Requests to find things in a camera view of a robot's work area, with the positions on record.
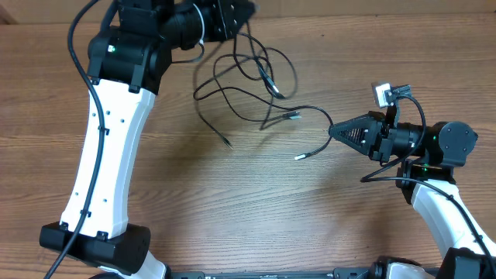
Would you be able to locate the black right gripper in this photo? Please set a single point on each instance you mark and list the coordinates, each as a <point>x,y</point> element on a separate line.
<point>373,133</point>

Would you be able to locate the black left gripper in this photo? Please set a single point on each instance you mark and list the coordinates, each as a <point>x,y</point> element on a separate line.
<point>225,29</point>

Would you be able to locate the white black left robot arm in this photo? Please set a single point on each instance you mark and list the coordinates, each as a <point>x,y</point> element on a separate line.
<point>127,60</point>

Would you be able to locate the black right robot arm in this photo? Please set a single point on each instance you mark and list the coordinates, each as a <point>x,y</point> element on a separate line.
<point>421,160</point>

